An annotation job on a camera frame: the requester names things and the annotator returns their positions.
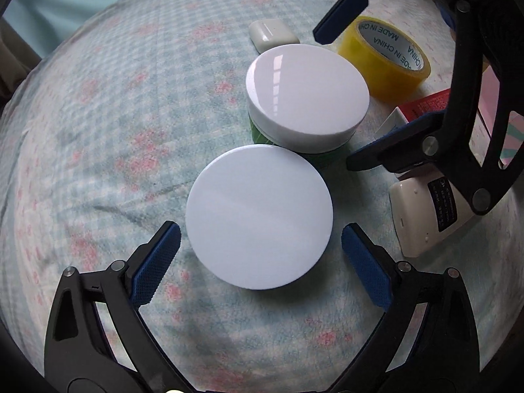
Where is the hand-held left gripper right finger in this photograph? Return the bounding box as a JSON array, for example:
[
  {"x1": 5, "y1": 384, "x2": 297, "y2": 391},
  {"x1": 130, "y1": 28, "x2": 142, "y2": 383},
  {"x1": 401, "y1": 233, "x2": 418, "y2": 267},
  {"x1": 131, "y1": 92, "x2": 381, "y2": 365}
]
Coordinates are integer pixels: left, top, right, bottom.
[{"x1": 327, "y1": 223, "x2": 480, "y2": 393}]

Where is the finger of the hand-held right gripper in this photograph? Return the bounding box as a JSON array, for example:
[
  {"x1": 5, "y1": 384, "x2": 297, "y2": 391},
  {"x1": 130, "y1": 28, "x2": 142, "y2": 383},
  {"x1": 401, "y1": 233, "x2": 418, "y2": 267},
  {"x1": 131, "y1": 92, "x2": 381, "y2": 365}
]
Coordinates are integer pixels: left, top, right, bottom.
[
  {"x1": 346, "y1": 0, "x2": 524, "y2": 217},
  {"x1": 313, "y1": 0, "x2": 435, "y2": 45}
]

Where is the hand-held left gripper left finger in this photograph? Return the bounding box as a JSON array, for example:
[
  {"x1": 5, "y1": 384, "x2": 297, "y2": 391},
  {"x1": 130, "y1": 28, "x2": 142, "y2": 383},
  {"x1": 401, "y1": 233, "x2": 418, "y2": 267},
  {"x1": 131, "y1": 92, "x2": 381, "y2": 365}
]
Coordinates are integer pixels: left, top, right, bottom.
[{"x1": 43, "y1": 220, "x2": 194, "y2": 393}]

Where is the white round lidded jar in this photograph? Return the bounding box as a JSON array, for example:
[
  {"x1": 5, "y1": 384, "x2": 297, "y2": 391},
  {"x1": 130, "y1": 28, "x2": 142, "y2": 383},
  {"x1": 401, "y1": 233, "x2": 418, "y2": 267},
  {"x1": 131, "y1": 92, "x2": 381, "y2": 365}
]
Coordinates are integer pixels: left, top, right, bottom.
[{"x1": 185, "y1": 144, "x2": 333, "y2": 291}]

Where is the small white box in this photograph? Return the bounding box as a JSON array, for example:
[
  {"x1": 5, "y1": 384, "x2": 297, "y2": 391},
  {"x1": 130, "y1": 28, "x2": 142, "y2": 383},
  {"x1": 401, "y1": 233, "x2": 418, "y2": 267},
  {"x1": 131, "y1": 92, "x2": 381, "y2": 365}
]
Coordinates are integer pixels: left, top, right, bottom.
[{"x1": 374, "y1": 106, "x2": 411, "y2": 142}]

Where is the red box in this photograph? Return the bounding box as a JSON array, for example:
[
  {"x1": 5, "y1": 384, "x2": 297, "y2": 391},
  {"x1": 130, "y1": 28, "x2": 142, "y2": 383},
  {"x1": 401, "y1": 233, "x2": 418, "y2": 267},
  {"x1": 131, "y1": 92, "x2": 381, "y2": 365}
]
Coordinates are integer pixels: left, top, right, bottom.
[{"x1": 403, "y1": 87, "x2": 451, "y2": 124}]

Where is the yellow tape roll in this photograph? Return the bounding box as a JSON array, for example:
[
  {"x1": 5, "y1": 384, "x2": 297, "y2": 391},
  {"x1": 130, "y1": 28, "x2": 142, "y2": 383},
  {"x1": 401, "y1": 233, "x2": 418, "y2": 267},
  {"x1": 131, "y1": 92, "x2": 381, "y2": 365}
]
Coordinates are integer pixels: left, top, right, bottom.
[{"x1": 336, "y1": 16, "x2": 432, "y2": 103}]

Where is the white earbuds case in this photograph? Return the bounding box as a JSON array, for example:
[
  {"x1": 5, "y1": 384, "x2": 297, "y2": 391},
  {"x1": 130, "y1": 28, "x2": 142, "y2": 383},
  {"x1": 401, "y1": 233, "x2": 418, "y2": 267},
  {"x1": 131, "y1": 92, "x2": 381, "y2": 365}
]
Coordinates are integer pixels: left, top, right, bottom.
[{"x1": 248, "y1": 19, "x2": 301, "y2": 54}]

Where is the white device with black label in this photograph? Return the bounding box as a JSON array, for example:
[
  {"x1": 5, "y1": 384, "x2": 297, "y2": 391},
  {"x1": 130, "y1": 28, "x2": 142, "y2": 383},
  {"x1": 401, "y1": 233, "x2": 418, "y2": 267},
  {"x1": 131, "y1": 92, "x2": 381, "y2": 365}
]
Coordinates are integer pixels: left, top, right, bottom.
[{"x1": 388, "y1": 164, "x2": 478, "y2": 258}]

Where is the green jar with white lid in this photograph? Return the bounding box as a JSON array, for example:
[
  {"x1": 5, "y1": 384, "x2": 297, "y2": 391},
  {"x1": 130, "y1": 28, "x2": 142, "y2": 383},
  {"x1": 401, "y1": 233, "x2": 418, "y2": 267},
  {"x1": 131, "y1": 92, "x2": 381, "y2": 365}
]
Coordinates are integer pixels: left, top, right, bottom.
[{"x1": 246, "y1": 45, "x2": 371, "y2": 169}]

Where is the pink box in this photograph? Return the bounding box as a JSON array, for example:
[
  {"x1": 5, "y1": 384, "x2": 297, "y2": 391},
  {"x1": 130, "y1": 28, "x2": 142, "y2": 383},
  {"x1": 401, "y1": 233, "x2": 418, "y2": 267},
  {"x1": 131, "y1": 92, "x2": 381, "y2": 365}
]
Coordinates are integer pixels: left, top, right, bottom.
[{"x1": 468, "y1": 64, "x2": 513, "y2": 160}]

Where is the pastel striped box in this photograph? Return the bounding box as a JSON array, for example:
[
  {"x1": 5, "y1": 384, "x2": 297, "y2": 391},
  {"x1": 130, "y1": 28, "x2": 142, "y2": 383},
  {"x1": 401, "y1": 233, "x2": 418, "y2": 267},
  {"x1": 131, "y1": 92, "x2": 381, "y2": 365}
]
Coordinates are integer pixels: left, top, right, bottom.
[{"x1": 498, "y1": 112, "x2": 524, "y2": 169}]

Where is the checked floral blanket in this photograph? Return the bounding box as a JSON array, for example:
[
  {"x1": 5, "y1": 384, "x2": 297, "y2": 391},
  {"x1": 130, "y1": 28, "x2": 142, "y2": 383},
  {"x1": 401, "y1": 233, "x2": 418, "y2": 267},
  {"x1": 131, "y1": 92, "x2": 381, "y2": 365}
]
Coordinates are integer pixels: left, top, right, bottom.
[{"x1": 0, "y1": 0, "x2": 524, "y2": 393}]

